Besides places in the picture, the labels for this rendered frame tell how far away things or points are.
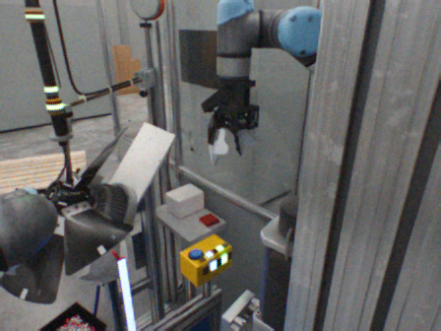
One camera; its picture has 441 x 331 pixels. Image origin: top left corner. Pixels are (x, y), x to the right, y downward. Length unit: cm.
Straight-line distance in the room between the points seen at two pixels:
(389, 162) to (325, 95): 6
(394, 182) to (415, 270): 7
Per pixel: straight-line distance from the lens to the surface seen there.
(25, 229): 61
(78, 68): 678
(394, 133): 23
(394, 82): 23
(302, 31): 56
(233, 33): 69
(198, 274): 109
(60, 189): 125
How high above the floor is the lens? 179
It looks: 24 degrees down
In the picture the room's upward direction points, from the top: straight up
